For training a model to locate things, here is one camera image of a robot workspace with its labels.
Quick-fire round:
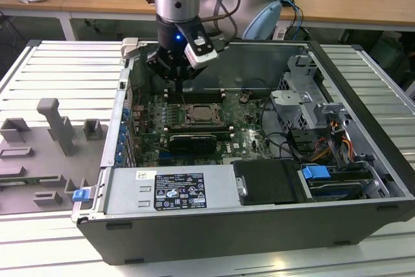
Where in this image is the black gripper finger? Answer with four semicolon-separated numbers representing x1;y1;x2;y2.
179;58;204;94
145;47;181;94

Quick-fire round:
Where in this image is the silver topped CPU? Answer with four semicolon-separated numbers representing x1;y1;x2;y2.
193;105;217;119

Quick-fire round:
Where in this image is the black RAM slot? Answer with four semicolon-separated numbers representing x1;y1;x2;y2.
167;125;233;130
167;99;225;104
167;94;225;99
167;91;225;96
167;123;233;128
167;130;235;135
167;97;225;101
167;128;234;132

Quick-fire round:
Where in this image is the CPU socket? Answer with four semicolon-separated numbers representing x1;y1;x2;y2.
184;102;227;126

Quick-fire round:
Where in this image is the black graphics card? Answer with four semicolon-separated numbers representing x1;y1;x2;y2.
167;133;217;155

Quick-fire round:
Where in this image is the green motherboard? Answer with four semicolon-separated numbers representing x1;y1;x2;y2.
129;90;276;166

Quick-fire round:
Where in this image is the silver metal drive cage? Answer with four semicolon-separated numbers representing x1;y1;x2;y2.
270;54;350;130

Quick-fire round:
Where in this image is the silver power supply unit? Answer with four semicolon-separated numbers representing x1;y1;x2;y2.
103;163;243;216

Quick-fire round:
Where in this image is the black plastic fan shroud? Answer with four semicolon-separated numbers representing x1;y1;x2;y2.
232;158;304;207

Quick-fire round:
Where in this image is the blue case latch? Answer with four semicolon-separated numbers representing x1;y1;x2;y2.
73;188;89;203

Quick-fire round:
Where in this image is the hard disk in blue carrier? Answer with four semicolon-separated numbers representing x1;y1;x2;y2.
300;165;374;202

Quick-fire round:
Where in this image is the grey parts rack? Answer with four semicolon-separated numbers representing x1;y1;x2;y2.
0;97;110;216

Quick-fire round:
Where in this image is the black grey PC case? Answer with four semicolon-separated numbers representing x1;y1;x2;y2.
70;37;415;267

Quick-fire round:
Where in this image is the green RAM stick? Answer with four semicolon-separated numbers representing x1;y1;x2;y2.
0;175;65;183

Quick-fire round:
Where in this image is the grey case latch handle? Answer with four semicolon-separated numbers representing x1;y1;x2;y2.
121;37;141;58

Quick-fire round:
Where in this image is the yellow orange wire bundle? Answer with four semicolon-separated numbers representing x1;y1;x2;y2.
339;138;354;154

